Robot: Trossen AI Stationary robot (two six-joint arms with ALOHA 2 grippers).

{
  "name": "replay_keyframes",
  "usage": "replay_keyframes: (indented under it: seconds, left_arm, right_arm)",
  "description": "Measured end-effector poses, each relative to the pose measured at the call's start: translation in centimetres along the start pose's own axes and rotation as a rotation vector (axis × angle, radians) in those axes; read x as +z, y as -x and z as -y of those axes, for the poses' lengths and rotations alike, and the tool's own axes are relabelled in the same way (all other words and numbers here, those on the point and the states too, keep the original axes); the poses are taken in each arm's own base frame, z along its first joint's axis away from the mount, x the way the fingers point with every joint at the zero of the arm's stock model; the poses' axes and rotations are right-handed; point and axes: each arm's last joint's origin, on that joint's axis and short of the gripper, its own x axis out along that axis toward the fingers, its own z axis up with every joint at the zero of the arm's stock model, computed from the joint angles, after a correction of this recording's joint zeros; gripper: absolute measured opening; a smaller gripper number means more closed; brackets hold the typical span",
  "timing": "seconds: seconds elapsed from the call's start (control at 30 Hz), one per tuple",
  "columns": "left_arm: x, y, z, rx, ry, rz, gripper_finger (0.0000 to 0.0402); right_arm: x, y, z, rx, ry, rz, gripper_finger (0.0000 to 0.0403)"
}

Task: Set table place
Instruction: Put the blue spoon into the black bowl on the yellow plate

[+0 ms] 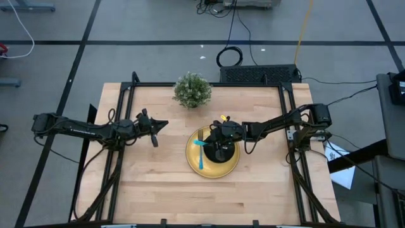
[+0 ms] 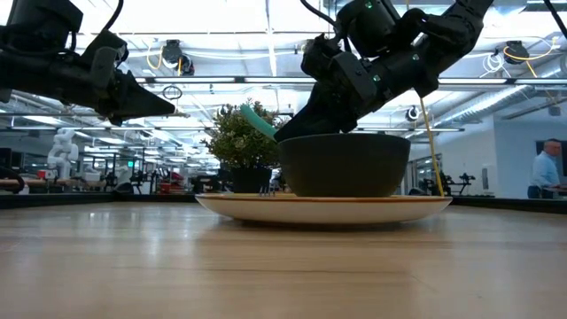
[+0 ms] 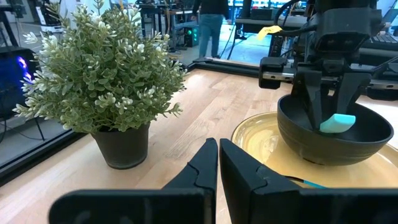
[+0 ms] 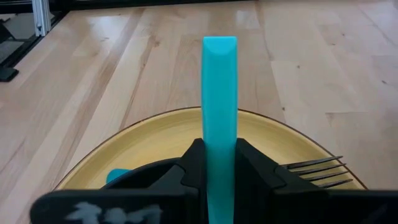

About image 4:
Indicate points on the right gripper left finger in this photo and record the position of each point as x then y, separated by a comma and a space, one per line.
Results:
189, 174

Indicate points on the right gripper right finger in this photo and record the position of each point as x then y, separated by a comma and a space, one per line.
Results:
258, 186

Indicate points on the yellow plate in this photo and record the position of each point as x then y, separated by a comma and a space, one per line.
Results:
149, 140

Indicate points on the silver aluminium extrusion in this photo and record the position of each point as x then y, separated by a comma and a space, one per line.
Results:
41, 18

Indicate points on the black frame clip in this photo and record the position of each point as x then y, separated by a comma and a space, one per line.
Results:
7, 74

